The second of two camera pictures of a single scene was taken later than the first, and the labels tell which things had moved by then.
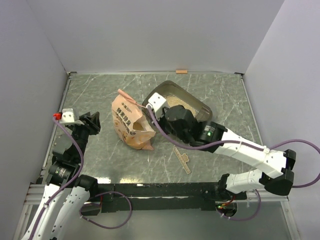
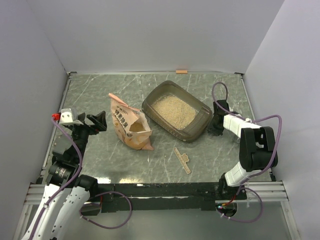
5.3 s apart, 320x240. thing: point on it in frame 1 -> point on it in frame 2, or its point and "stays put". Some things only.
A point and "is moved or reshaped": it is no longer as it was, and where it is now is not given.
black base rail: x=163 y=196 stays put
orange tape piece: x=181 y=71 stays put
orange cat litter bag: x=129 y=123 is moved or reshaped
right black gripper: x=161 y=120 -> x=211 y=129
